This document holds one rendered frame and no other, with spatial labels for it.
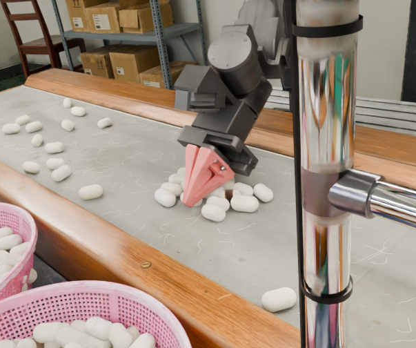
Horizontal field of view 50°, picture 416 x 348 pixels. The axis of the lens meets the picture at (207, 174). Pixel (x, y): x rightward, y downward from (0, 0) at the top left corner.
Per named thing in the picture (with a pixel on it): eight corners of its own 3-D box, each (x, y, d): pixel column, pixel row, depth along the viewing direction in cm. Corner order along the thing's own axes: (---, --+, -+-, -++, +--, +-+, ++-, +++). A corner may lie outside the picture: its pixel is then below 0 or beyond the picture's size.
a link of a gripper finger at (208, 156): (184, 199, 56) (219, 136, 58) (148, 185, 60) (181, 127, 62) (212, 220, 61) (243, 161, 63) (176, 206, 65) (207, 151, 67)
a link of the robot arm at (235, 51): (261, 68, 52) (278, -11, 56) (194, 69, 56) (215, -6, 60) (280, 117, 62) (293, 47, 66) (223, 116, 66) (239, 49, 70)
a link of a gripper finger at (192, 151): (197, 204, 54) (233, 139, 56) (159, 189, 59) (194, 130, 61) (225, 226, 59) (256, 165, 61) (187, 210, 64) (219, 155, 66)
